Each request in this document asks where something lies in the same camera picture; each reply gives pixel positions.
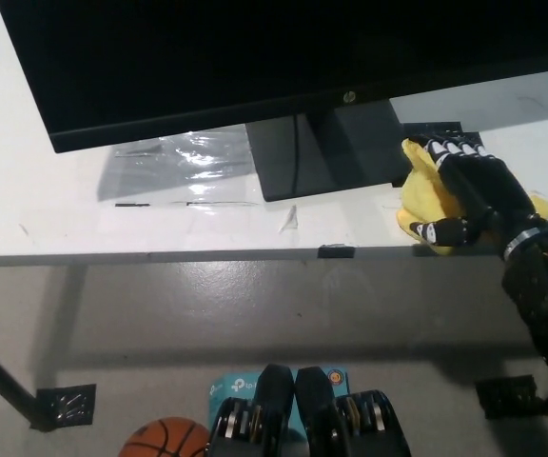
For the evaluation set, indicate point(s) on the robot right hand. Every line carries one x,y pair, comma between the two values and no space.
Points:
488,190

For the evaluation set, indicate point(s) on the robot left body block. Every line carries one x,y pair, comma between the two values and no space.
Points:
250,428

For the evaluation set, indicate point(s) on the yellow microfiber cloth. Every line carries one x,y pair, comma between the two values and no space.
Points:
424,195

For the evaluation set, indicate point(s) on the black floor tape patch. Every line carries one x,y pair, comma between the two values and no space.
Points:
507,397
67,407

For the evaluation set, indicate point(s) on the black HP monitor with stand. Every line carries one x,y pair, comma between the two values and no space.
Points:
207,57

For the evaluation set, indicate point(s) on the orange basketball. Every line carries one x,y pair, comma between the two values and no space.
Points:
167,440

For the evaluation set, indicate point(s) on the teal tp-link box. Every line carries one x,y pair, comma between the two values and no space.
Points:
233,386

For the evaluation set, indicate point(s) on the small black tape strip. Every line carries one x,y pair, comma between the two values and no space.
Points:
337,251

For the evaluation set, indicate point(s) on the clear plastic film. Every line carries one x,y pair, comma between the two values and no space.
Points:
198,154

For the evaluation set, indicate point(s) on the curled clear tape scrap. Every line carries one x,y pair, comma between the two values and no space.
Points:
290,220

